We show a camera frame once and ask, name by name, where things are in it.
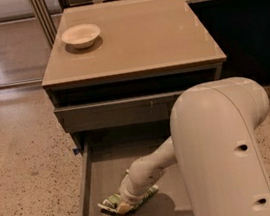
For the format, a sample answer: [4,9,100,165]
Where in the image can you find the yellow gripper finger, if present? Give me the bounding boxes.
[115,201,135,215]

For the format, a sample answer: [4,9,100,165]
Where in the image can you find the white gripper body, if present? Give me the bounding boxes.
[119,174,147,205]

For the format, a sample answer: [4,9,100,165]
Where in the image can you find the green jalapeno chip bag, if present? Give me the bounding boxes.
[98,185,158,215]

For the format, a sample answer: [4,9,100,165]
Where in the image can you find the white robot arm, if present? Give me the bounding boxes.
[117,77,270,216]

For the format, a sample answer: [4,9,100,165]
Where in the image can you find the open grey middle drawer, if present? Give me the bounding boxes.
[79,121,194,216]

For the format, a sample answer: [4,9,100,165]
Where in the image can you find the closed grey top drawer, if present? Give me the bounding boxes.
[54,91,181,133]

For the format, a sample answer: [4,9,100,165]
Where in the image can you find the grey drawer cabinet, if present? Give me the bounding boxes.
[42,0,226,152]

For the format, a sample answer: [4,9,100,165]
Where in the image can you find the white bowl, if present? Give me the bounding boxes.
[62,23,101,49]

